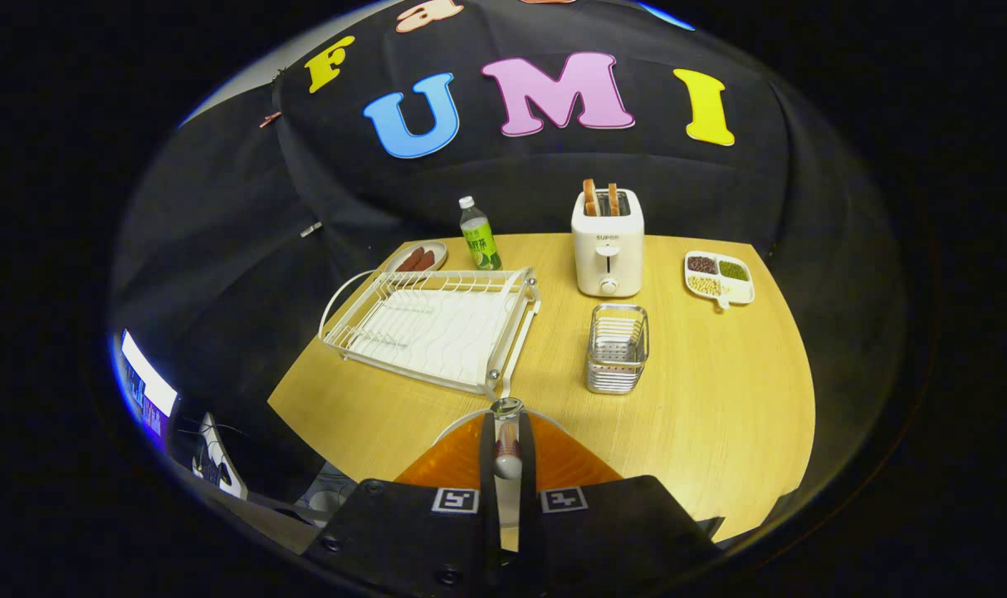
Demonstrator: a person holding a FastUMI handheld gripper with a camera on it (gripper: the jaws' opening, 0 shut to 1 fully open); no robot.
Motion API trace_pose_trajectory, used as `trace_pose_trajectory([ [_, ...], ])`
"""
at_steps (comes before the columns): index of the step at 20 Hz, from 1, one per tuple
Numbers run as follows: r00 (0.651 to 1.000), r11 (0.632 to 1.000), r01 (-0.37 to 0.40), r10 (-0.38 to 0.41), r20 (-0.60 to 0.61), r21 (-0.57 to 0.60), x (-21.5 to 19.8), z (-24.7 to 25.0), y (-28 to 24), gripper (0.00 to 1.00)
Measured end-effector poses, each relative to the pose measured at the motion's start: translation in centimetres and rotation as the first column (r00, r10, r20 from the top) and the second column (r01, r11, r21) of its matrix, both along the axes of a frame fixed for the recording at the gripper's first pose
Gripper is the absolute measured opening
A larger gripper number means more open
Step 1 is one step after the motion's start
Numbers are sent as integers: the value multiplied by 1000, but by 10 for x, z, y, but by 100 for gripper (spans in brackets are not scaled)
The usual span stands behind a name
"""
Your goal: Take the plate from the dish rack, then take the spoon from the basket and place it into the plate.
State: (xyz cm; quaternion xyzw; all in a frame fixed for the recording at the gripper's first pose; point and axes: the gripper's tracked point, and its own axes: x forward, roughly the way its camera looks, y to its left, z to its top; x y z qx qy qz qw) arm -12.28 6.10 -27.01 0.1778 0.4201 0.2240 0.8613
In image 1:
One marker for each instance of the yellow beans pile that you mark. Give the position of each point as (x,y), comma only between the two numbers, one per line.
(704,286)

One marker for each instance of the green beans pile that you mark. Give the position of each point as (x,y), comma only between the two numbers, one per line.
(733,270)

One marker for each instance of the green label plastic bottle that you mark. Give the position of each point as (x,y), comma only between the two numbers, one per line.
(480,245)

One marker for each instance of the toasted bread slice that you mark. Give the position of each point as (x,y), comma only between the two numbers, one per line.
(613,199)
(590,198)

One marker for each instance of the grey plate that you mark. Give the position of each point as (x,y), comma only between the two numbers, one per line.
(508,498)

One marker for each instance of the silver clip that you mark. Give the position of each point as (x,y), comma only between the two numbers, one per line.
(311,229)

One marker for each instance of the white divided dish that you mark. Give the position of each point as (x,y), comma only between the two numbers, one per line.
(740,291)

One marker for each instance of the red clip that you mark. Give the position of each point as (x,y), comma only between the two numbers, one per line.
(270,120)

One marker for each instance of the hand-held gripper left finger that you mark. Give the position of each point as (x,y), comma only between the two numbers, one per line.
(487,457)

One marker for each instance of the computer monitor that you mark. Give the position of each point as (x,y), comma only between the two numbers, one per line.
(146,382)

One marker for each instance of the red sausage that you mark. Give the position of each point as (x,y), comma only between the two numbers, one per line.
(409,259)
(425,262)

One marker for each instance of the white toaster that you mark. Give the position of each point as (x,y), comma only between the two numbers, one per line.
(607,266)

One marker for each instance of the red beans pile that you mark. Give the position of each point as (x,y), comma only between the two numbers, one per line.
(702,265)

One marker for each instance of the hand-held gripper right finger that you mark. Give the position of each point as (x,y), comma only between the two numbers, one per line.
(527,465)

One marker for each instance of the white angular object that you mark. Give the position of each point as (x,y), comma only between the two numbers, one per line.
(212,469)

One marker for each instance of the small beige plate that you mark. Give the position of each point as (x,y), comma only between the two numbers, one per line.
(439,247)

